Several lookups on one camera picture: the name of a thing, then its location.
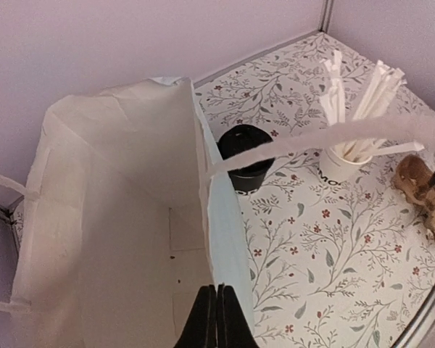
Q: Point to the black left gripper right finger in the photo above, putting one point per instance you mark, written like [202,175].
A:
[232,328]

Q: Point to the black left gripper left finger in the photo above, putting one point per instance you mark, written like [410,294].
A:
[200,328]

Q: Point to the light blue paper bag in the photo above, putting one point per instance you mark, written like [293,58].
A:
[130,203]

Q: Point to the brown cardboard cup carrier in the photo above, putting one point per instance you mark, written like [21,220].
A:
[411,178]

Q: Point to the black paper coffee cup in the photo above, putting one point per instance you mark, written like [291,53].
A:
[248,180]

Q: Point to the floral patterned table mat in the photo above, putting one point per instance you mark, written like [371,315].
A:
[330,217]

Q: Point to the white paper cup holding straws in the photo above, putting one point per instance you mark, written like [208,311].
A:
[333,170]

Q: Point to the bundle of white wrapped straws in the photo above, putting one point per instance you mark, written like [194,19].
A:
[373,101]

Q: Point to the left aluminium frame post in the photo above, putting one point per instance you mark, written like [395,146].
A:
[7,214]

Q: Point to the aluminium frame post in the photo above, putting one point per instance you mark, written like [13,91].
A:
[326,15]
[7,214]

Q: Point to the right aluminium frame post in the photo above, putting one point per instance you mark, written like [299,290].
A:
[326,15]

